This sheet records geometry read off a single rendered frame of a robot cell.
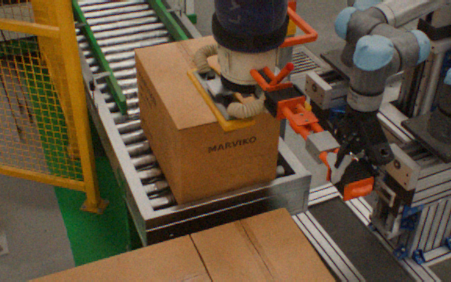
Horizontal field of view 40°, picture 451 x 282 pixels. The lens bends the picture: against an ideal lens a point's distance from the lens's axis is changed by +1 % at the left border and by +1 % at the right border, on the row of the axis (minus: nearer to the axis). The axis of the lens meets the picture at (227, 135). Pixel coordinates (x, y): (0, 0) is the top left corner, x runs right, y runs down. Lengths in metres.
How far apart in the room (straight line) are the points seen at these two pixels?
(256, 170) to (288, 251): 0.35
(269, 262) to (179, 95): 0.70
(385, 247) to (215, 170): 0.90
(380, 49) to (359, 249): 1.62
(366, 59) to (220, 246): 1.18
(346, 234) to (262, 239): 0.63
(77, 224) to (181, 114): 1.16
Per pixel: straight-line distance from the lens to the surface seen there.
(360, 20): 1.44
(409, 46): 1.37
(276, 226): 2.36
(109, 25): 3.71
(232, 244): 2.28
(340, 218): 2.91
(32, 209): 3.32
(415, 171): 2.01
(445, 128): 2.04
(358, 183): 1.44
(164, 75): 2.43
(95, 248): 3.05
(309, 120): 1.63
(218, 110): 1.85
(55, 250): 3.09
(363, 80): 1.31
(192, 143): 2.19
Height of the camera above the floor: 2.23
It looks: 37 degrees down
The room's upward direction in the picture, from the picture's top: 1 degrees clockwise
